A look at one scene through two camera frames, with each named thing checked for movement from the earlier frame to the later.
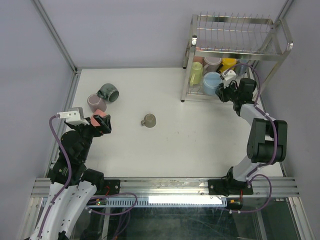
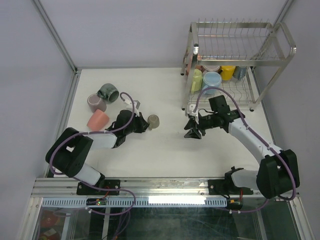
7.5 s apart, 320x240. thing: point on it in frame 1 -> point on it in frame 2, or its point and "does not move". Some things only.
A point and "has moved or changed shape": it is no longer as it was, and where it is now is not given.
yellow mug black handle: [227, 62] -> [227, 72]
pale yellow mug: [196, 77] has moved or changed shape
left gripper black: [104, 122] -> [143, 124]
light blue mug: [211, 81] does not move
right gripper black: [221, 91] -> [192, 124]
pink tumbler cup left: [94, 122] does not move
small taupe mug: [149, 121] has moved or changed shape
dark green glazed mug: [108, 92] does not move
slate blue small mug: [241, 69] has moved or changed shape
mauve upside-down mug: [95, 103] does not move
